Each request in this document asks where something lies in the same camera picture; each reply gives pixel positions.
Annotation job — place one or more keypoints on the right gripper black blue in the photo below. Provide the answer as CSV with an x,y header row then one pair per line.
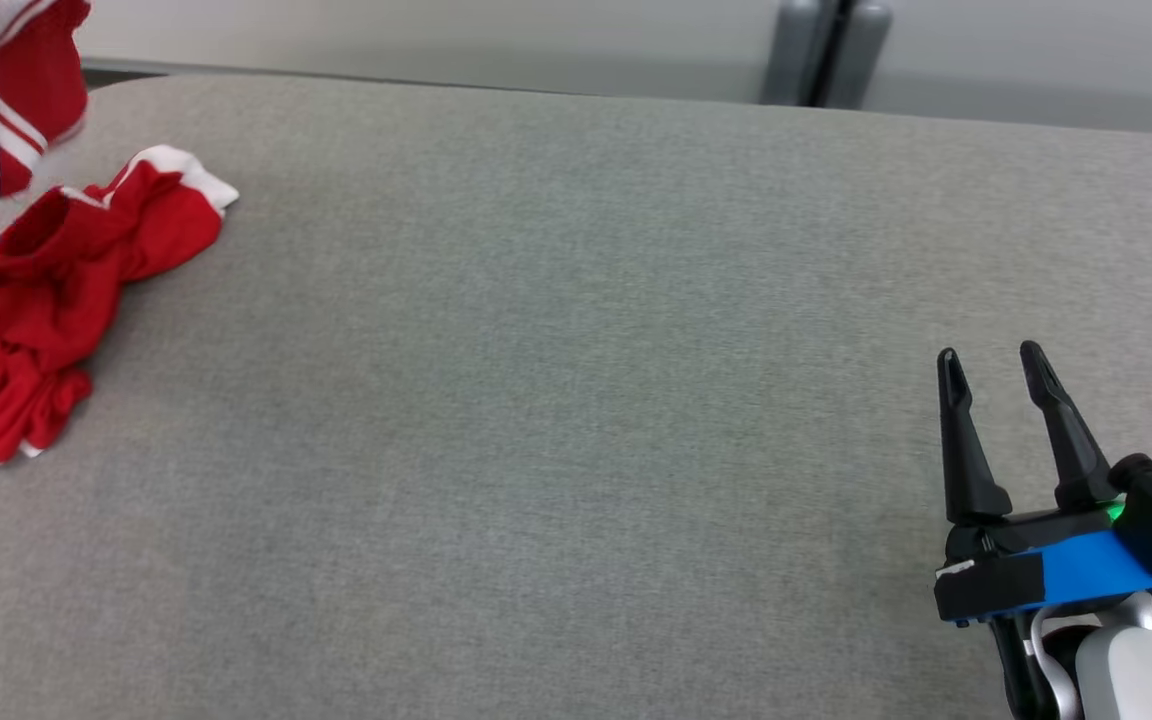
x,y
1086,570

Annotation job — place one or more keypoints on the red basketball jersey with number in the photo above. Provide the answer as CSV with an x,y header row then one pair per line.
x,y
41,70

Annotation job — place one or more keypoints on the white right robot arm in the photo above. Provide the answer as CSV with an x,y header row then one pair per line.
x,y
1131,670

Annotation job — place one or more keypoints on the grey round post foot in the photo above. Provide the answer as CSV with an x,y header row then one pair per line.
x,y
791,55
864,55

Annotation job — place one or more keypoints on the grey partition post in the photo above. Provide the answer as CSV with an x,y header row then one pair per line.
x,y
829,50

